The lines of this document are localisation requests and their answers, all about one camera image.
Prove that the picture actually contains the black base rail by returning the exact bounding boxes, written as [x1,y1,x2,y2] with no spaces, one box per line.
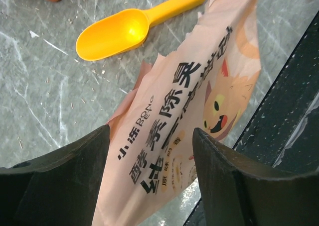
[186,17,319,226]

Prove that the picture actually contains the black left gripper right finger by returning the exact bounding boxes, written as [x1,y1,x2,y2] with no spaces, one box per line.
[192,128,319,226]

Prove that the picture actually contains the pink cat litter bag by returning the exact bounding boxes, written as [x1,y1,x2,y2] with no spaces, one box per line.
[92,0,261,226]

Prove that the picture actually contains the yellow litter scoop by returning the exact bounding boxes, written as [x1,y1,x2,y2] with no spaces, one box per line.
[75,0,205,61]

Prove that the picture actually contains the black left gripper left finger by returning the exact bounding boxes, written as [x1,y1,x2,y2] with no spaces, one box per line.
[0,125,110,226]

